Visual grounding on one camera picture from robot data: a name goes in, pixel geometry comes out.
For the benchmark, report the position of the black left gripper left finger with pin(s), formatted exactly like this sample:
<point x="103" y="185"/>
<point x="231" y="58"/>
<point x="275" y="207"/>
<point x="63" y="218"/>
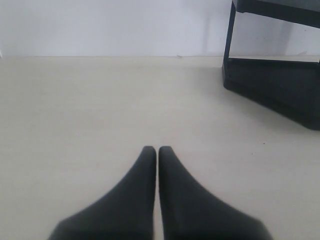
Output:
<point x="126" y="212"/>

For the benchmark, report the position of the black two-tier storage rack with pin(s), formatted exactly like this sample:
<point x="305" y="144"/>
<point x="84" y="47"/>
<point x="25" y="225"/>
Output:
<point x="291" y="88"/>

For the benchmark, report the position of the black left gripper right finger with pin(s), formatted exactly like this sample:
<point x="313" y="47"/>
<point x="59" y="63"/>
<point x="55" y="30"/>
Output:
<point x="190" y="212"/>

